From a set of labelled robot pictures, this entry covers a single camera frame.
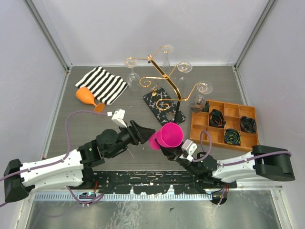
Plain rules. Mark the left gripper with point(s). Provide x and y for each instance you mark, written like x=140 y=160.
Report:
x=138 y=134

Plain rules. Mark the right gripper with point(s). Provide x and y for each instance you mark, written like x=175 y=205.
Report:
x=172 y=153

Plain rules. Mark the pink plastic wine glass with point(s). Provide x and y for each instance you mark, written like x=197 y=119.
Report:
x=170 y=135

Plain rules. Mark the gold wine glass rack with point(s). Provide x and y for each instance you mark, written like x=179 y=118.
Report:
x=165 y=97

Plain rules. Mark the clear stemless glass tumbler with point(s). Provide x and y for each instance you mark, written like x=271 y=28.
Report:
x=133 y=77

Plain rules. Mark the orange plastic wine glass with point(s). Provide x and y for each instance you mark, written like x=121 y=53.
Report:
x=86 y=96

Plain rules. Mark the clear round wine glass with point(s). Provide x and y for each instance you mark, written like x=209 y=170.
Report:
x=198 y=102

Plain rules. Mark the clear champagne flute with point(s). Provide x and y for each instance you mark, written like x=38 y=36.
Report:
x=166 y=49
x=184 y=67

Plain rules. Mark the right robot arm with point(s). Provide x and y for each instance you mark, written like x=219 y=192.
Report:
x=262 y=161

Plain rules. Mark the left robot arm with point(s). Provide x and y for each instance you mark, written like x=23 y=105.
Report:
x=72 y=169

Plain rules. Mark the black coil centre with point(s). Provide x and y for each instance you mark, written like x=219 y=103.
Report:
x=216 y=119

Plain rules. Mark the black coil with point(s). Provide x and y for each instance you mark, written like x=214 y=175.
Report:
x=216 y=119
x=248 y=124
x=232 y=137
x=206 y=107

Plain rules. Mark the black coil top left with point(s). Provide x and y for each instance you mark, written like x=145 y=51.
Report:
x=206 y=107

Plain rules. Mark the black coil bottom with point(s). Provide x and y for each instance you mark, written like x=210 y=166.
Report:
x=232 y=137

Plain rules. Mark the striped black white cloth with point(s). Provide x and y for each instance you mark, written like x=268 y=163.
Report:
x=104 y=86

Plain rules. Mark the orange compartment tray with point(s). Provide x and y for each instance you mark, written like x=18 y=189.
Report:
x=201 y=131

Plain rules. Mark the black coil right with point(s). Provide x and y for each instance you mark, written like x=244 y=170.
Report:
x=248 y=124

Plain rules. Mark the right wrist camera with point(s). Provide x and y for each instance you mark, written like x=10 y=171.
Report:
x=188 y=148

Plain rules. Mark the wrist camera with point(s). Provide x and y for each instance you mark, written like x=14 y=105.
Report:
x=188 y=148
x=118 y=118

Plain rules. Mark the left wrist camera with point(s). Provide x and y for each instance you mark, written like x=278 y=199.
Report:
x=118 y=118

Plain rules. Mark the black mounting base plate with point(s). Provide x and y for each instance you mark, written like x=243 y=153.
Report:
x=155 y=182

